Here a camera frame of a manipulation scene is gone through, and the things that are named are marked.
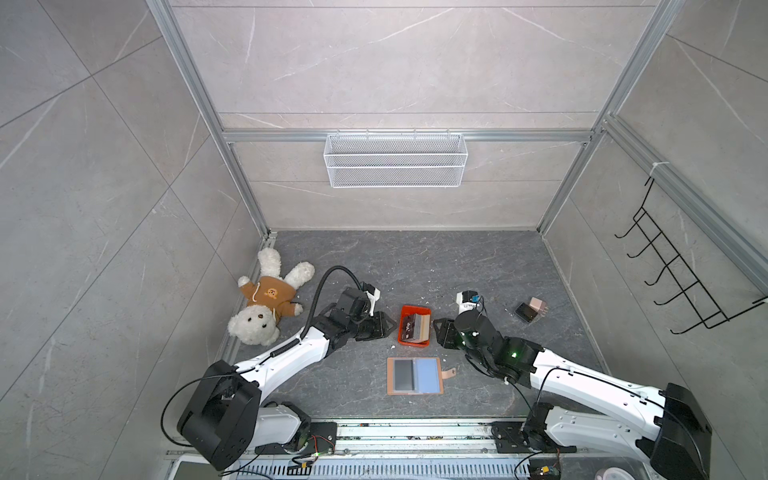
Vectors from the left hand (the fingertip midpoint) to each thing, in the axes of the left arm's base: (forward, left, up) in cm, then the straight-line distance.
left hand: (395, 321), depth 82 cm
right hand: (-2, -11, +3) cm, 12 cm away
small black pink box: (+6, -44, -9) cm, 46 cm away
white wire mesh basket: (+51, -2, +18) cm, 54 cm away
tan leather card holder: (-12, -6, -11) cm, 17 cm away
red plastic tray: (+2, -7, -8) cm, 10 cm away
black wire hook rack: (-12, -63, +22) cm, 68 cm away
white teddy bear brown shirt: (+12, +39, -4) cm, 41 cm away
